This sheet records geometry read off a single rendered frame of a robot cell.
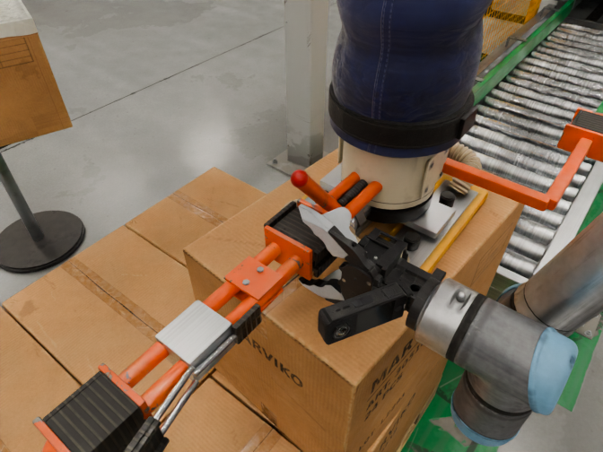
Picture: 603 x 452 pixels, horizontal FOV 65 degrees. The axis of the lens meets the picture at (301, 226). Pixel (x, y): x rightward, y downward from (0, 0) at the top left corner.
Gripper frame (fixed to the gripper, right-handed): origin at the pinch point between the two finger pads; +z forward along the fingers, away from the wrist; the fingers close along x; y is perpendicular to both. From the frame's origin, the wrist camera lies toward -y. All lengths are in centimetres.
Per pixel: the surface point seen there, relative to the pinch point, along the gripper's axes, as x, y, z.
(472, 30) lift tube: 25.1, 26.1, -9.2
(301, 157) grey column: -100, 132, 101
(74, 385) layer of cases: -53, -26, 46
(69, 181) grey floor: -108, 46, 194
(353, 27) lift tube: 25.1, 17.4, 3.6
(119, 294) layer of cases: -53, -3, 59
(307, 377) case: -21.5, -5.5, -6.6
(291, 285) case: -13.3, 2.6, 3.1
